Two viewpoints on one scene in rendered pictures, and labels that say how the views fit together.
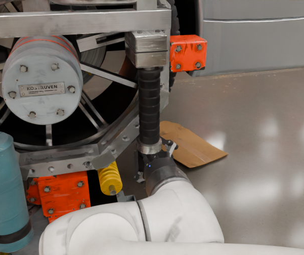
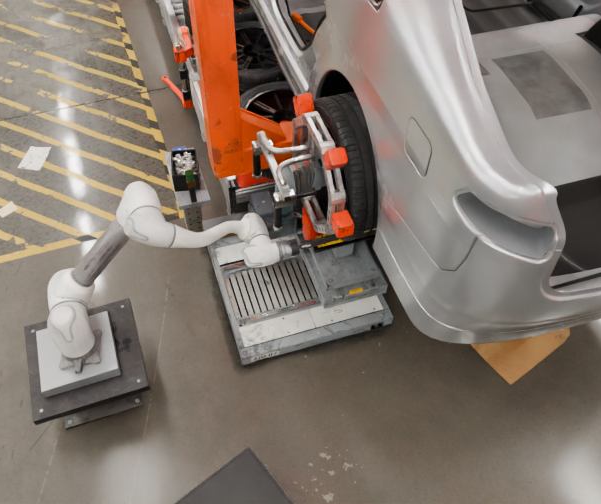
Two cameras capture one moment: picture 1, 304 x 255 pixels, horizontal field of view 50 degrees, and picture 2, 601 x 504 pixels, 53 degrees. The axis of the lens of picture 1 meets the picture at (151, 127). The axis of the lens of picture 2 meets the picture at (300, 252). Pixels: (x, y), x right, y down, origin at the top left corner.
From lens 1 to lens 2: 2.49 m
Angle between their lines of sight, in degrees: 66
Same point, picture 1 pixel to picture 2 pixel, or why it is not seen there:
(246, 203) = (427, 389)
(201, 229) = (249, 251)
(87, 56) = not seen: hidden behind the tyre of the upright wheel
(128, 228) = (246, 231)
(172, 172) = (283, 244)
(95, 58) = not seen: hidden behind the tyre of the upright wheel
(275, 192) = (451, 421)
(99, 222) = (245, 222)
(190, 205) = (260, 248)
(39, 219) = not seen: hidden behind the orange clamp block
